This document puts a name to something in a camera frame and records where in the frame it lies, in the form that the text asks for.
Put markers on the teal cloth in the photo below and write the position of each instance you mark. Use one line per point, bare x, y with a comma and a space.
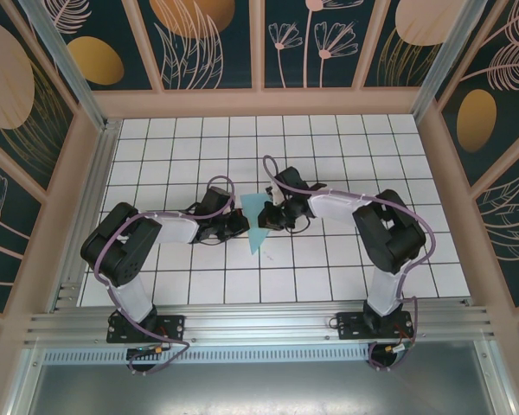
256, 242

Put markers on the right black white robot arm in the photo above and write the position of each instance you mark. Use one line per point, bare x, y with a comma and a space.
387, 294

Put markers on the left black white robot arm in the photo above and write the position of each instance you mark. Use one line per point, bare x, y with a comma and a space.
132, 298

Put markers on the grey metal sheet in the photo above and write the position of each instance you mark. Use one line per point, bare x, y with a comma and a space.
259, 389

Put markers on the long aluminium mounting rail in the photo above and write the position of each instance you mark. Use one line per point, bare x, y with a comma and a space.
259, 324

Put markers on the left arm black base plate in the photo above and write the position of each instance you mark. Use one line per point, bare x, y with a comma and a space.
173, 328

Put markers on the aluminium side rail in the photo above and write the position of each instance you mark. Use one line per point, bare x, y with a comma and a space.
95, 181

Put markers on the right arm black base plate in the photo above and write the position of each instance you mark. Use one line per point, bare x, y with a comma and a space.
350, 326

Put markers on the aluminium frame post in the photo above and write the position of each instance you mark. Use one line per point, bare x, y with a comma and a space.
441, 65
69, 65

